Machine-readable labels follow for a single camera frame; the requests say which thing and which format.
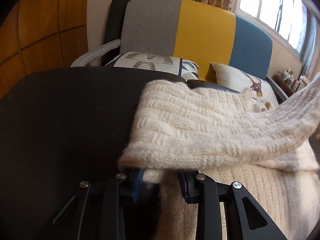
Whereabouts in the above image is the sheer beige curtain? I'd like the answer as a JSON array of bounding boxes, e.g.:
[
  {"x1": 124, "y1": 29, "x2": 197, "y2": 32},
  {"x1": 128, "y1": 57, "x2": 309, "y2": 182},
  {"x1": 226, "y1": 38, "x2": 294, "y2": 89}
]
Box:
[{"x1": 299, "y1": 12, "x2": 320, "y2": 82}]

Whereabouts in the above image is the cream knitted sweater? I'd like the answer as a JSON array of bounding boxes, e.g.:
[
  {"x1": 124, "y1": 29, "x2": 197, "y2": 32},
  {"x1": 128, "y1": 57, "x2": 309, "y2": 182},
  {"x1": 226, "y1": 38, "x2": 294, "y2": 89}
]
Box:
[{"x1": 117, "y1": 72, "x2": 320, "y2": 240}]

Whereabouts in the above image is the black rolled mat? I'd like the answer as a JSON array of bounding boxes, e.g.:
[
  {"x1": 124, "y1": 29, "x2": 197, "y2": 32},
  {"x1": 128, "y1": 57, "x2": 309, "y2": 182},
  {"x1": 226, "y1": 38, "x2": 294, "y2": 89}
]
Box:
[{"x1": 104, "y1": 0, "x2": 136, "y2": 66}]

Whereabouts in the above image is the cat print pillow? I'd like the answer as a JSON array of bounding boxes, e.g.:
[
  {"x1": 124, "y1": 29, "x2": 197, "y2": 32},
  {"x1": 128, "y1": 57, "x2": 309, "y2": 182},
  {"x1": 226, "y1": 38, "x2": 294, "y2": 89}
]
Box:
[{"x1": 104, "y1": 51, "x2": 200, "y2": 82}]

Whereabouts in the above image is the wooden desk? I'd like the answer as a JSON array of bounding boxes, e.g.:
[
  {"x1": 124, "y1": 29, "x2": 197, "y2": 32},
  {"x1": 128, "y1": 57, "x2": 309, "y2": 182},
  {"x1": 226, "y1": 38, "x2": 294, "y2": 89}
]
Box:
[{"x1": 272, "y1": 67, "x2": 308, "y2": 97}]

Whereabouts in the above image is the grey yellow blue sofa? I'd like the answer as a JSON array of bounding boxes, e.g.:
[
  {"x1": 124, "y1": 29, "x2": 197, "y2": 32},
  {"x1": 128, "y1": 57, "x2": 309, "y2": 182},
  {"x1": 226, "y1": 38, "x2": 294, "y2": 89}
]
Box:
[{"x1": 70, "y1": 0, "x2": 290, "y2": 105}]

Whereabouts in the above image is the wooden wardrobe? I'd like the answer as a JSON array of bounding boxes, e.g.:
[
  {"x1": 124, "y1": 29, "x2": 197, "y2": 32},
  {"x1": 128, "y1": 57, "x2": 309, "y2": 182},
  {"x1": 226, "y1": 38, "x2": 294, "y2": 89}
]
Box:
[{"x1": 0, "y1": 0, "x2": 91, "y2": 101}]

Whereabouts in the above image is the deer print pillow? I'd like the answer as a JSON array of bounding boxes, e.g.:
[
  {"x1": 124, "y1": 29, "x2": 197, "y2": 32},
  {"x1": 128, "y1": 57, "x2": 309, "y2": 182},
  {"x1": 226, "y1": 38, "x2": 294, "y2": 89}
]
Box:
[{"x1": 211, "y1": 62, "x2": 280, "y2": 108}]

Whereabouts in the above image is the window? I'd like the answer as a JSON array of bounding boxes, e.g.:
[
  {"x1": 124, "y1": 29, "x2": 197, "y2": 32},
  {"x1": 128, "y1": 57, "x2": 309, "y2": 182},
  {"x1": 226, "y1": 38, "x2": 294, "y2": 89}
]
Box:
[{"x1": 237, "y1": 0, "x2": 311, "y2": 53}]

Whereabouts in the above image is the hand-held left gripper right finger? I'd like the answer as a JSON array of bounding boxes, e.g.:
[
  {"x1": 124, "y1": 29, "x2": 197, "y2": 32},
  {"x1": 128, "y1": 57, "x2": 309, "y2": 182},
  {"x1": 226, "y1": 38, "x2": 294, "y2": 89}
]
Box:
[{"x1": 177, "y1": 169, "x2": 288, "y2": 240}]

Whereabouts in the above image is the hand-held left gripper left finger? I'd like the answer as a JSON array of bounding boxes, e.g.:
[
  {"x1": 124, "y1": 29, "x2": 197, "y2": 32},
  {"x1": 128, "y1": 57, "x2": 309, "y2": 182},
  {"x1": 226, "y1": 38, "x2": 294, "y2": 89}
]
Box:
[{"x1": 32, "y1": 169, "x2": 145, "y2": 240}]

